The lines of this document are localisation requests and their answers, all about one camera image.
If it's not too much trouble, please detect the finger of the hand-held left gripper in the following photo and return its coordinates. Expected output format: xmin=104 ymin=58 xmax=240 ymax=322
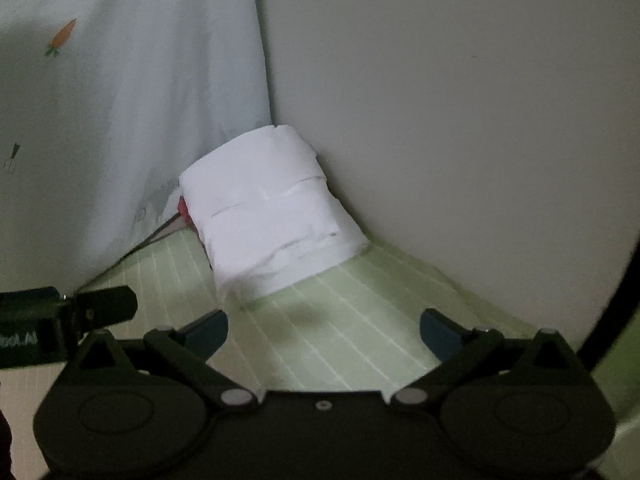
xmin=62 ymin=285 xmax=139 ymax=335

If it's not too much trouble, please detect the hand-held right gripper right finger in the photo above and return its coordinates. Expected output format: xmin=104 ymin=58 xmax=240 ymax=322
xmin=391 ymin=308 xmax=577 ymax=412

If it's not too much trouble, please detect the white garment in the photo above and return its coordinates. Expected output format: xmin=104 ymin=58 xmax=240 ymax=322
xmin=178 ymin=124 xmax=372 ymax=307

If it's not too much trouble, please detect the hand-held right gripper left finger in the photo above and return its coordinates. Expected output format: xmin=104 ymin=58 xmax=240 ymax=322
xmin=76 ymin=309 xmax=260 ymax=413

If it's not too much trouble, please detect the carrot print quilt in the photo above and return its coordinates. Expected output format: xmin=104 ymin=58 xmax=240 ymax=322
xmin=0 ymin=0 xmax=274 ymax=306

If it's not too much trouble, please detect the white bed end board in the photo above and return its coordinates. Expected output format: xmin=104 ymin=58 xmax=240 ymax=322
xmin=251 ymin=0 xmax=640 ymax=357

